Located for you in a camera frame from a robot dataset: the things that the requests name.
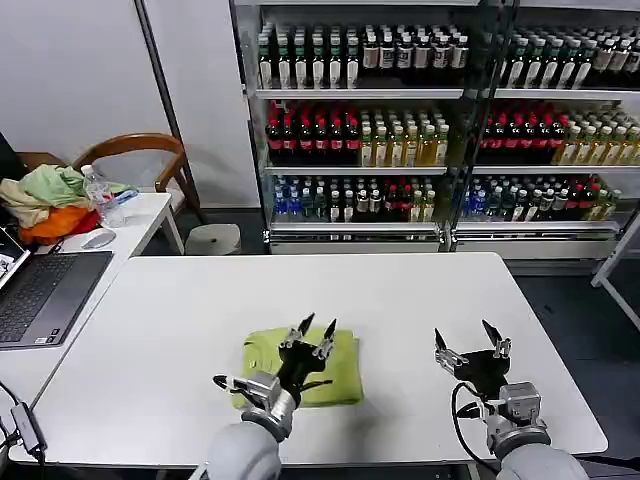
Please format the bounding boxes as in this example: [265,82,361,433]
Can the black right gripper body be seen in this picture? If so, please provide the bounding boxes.
[452,349,513,401]

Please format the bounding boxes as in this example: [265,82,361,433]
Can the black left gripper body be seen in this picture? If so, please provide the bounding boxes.
[277,341,327,397]

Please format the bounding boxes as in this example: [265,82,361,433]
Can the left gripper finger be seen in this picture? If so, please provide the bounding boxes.
[278,312,317,351]
[312,318,338,359]

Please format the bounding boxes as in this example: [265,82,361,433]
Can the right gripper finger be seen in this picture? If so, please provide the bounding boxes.
[481,319,513,359]
[433,328,469,374]

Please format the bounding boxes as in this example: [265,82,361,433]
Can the light green shirt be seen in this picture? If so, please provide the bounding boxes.
[230,326,365,410]

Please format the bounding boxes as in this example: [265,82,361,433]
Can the white side desk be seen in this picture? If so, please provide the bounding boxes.
[0,191,186,412]

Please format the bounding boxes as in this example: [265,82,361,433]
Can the glass shelf with bottles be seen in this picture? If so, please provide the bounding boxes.
[228,0,474,255]
[449,0,640,262]

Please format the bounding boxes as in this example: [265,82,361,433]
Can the white computer mouse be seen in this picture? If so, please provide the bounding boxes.
[81,229,118,250]

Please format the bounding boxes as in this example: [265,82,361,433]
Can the blue plastic wrapper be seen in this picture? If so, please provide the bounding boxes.
[102,188,139,209]

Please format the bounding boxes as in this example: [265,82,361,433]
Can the clear plastic water bottle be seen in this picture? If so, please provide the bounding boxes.
[79,164,126,229]

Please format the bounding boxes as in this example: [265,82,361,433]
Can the brown wooden chair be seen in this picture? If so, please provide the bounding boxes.
[71,131,207,226]

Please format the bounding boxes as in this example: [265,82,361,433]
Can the grey laptop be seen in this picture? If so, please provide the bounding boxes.
[0,227,115,350]

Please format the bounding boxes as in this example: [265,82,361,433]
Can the orange crumpled cloth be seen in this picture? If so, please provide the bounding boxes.
[18,204,101,246]

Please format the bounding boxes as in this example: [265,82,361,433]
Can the black slanted pole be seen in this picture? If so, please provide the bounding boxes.
[132,0,208,225]

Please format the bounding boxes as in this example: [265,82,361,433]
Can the pale green crumpled cloth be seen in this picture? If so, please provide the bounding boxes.
[18,164,90,209]

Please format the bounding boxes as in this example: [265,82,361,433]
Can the beige crumpled cloth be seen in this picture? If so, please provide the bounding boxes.
[0,178,52,227]

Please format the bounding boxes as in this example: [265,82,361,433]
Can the black monitor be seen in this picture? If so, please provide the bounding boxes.
[0,131,27,182]

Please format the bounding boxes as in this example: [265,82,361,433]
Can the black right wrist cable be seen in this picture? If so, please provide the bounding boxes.
[451,381,502,462]

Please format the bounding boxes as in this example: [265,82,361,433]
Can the white metal frame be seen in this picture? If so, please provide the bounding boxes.
[589,208,640,334]

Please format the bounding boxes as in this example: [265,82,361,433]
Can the grey adapter hub with cable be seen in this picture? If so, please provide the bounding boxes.
[0,381,49,462]

